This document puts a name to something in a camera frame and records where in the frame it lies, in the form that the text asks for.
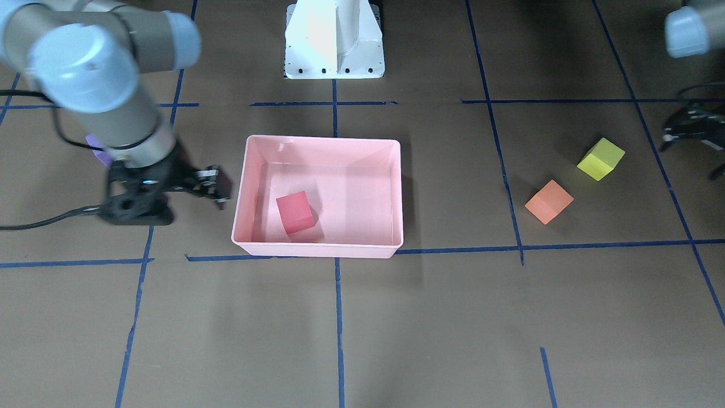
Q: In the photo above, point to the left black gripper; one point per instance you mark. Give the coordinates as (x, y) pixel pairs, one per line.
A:
(698, 126)

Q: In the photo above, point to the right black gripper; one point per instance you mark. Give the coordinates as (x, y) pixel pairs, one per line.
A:
(180, 168)

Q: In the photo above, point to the red foam block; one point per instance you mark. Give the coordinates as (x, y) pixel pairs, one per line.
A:
(295, 212)

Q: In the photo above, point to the purple foam block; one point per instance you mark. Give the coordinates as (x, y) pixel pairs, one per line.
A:
(101, 154)

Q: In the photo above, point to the yellow foam block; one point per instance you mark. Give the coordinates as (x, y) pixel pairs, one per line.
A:
(601, 159)

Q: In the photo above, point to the orange foam block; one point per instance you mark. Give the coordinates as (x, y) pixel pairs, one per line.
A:
(549, 202)

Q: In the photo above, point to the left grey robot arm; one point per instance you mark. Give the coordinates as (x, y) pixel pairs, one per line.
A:
(696, 28)

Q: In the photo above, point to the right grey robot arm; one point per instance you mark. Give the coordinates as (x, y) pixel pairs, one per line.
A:
(86, 58)

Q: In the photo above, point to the pink plastic bin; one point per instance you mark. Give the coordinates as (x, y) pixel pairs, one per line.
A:
(353, 188)

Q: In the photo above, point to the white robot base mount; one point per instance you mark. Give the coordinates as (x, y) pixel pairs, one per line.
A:
(334, 40)

